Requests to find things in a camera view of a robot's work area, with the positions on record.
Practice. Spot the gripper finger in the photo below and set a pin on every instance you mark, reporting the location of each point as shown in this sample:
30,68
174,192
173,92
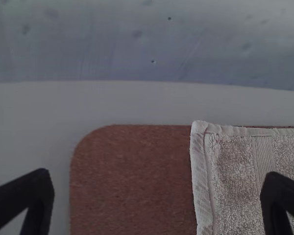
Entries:
284,195
42,193

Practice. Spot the pale towel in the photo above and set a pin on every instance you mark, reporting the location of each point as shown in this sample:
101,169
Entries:
232,176

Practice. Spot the cork mat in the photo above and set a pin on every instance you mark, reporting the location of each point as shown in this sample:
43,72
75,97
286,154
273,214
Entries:
132,181

